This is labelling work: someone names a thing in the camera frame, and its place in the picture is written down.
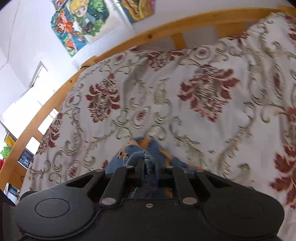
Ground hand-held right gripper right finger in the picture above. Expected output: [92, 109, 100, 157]
[159, 165, 232, 206]

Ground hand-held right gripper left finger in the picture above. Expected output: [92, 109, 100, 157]
[65, 159, 145, 207]

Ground blue pants with orange cars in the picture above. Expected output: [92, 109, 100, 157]
[104, 136, 210, 200]

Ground white floral blanket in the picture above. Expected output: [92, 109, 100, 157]
[22, 10, 296, 241]

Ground blue patterned box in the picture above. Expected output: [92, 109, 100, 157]
[18, 149, 34, 169]

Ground white window frame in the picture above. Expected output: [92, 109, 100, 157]
[0, 61, 59, 149]

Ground red-haired cartoon figure wall poster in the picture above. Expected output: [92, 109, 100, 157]
[50, 11, 89, 58]

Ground blond cartoon figure wall poster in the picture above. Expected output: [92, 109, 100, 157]
[69, 0, 123, 45]

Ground colourful swirl wall poster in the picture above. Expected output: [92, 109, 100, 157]
[120, 0, 155, 23]

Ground wooden bed frame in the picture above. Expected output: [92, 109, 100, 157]
[0, 5, 296, 194]

